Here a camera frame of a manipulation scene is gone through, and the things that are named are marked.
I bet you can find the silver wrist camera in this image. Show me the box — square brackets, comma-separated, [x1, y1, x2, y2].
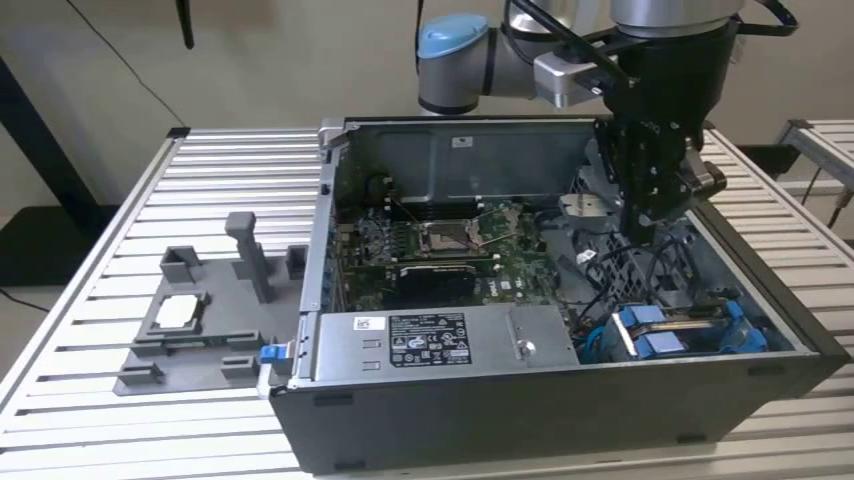
[531, 47, 619, 109]

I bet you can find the black disk wire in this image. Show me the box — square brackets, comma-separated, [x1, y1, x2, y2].
[576, 224, 701, 321]

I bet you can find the blue disk wire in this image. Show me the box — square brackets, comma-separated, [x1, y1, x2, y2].
[577, 323, 607, 362]

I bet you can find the grey parts rack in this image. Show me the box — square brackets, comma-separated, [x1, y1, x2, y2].
[113, 211, 312, 399]

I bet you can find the black floor cable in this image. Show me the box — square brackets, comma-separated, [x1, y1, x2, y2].
[0, 287, 49, 314]

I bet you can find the disk with blue pad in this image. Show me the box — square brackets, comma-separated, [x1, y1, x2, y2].
[633, 332, 768, 359]

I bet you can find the CPU socket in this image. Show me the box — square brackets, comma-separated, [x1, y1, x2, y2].
[413, 219, 492, 259]

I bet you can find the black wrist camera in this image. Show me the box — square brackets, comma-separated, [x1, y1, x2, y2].
[672, 148, 727, 207]

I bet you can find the thin black wall cable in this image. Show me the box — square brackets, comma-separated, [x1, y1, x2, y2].
[65, 0, 189, 132]

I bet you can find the black desk stand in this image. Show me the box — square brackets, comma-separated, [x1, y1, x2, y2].
[0, 54, 116, 289]

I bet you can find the black graphics card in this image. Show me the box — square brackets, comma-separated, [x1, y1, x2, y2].
[397, 263, 479, 307]

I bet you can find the black open PC case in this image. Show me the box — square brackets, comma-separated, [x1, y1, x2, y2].
[256, 113, 854, 476]

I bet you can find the metal slat side table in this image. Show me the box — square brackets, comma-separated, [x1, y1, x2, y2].
[772, 118, 854, 229]

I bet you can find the wire with white connector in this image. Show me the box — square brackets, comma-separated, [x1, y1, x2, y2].
[563, 227, 596, 269]

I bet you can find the green motherboard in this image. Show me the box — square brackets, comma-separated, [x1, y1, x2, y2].
[332, 199, 575, 314]

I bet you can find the silver power supply unit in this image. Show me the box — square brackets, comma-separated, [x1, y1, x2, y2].
[312, 305, 580, 386]

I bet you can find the black hanging strap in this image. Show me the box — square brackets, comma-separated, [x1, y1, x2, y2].
[173, 0, 196, 50]

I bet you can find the silver CPU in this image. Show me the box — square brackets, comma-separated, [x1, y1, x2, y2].
[152, 295, 200, 331]

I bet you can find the metal socket cover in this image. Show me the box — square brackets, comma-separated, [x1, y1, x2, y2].
[469, 204, 525, 246]

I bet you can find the silver metal drive bracket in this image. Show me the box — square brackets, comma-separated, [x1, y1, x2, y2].
[557, 192, 628, 227]

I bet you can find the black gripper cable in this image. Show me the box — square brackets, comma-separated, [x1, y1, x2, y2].
[504, 0, 800, 84]

